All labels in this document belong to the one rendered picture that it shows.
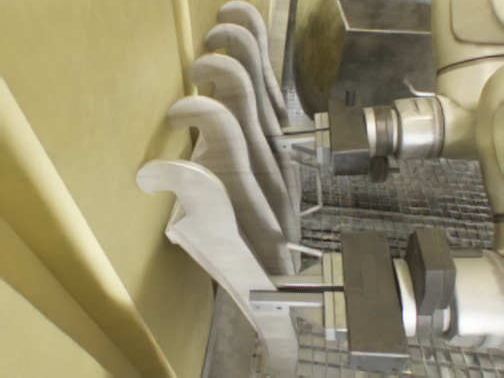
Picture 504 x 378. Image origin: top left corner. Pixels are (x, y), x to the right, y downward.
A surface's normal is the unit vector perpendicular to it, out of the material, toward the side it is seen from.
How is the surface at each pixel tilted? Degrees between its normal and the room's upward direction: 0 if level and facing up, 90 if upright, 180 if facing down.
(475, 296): 26
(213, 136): 90
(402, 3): 90
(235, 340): 0
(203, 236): 90
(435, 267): 13
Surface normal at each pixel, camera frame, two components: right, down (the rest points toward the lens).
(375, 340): -0.20, -0.69
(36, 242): 0.22, 0.71
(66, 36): 0.99, 0.10
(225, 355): 0.03, -0.69
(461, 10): -0.93, 0.11
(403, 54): -0.02, 0.72
